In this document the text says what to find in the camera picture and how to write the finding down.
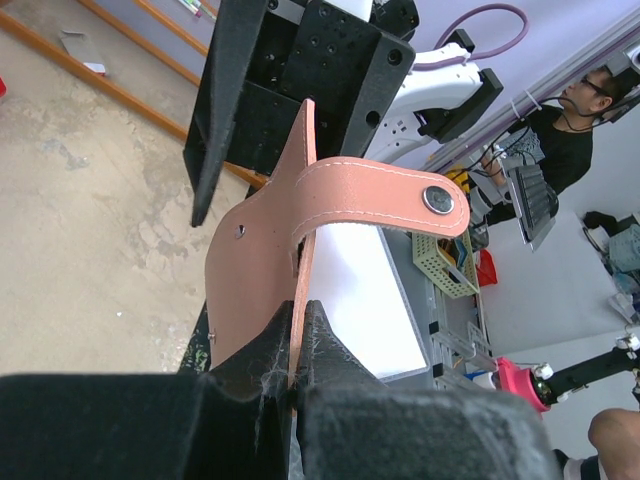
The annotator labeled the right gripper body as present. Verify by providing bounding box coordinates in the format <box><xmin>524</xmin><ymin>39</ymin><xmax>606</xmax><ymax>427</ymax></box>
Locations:
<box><xmin>234</xmin><ymin>1</ymin><xmax>416</xmax><ymax>175</ymax></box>

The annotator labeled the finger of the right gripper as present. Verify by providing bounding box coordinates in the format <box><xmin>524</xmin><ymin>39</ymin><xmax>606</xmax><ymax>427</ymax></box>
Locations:
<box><xmin>183</xmin><ymin>0</ymin><xmax>267</xmax><ymax>227</ymax></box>

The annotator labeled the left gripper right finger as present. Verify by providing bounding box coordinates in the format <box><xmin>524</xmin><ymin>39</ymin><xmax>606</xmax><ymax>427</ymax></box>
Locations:
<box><xmin>297</xmin><ymin>301</ymin><xmax>561</xmax><ymax>479</ymax></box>

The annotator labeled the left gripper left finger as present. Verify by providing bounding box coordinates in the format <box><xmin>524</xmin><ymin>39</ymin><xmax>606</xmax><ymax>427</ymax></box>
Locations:
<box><xmin>1</xmin><ymin>302</ymin><xmax>293</xmax><ymax>479</ymax></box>

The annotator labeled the pink leather card holder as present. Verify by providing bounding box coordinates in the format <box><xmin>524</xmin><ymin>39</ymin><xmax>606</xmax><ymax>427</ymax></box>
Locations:
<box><xmin>205</xmin><ymin>100</ymin><xmax>470</xmax><ymax>387</ymax></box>

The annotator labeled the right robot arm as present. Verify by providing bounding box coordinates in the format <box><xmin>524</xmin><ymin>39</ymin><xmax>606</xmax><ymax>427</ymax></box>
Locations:
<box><xmin>183</xmin><ymin>1</ymin><xmax>503</xmax><ymax>226</ymax></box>

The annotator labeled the orange wooden tiered rack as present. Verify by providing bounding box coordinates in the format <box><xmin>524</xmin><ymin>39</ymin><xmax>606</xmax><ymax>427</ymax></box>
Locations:
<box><xmin>0</xmin><ymin>0</ymin><xmax>269</xmax><ymax>190</ymax></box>

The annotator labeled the white foam board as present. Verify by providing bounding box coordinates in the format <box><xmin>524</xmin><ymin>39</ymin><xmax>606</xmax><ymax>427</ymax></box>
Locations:
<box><xmin>309</xmin><ymin>223</ymin><xmax>430</xmax><ymax>381</ymax></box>

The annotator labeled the small grey red box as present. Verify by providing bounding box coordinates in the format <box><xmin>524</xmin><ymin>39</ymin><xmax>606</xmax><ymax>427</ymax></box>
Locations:
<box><xmin>59</xmin><ymin>30</ymin><xmax>107</xmax><ymax>76</ymax></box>

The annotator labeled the pink round object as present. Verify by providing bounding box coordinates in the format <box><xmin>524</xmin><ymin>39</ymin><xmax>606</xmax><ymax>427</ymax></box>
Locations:
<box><xmin>496</xmin><ymin>357</ymin><xmax>550</xmax><ymax>414</ymax></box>

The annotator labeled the yellow perforated basket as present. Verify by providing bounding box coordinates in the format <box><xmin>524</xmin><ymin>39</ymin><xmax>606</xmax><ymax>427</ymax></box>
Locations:
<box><xmin>412</xmin><ymin>232</ymin><xmax>480</xmax><ymax>299</ymax></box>

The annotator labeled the person in black shirt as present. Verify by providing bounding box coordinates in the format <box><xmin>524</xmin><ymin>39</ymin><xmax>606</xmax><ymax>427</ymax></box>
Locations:
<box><xmin>500</xmin><ymin>66</ymin><xmax>639</xmax><ymax>195</ymax></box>

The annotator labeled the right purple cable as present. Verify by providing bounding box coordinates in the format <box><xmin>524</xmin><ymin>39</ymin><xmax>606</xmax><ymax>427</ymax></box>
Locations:
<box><xmin>432</xmin><ymin>2</ymin><xmax>530</xmax><ymax>56</ymax></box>

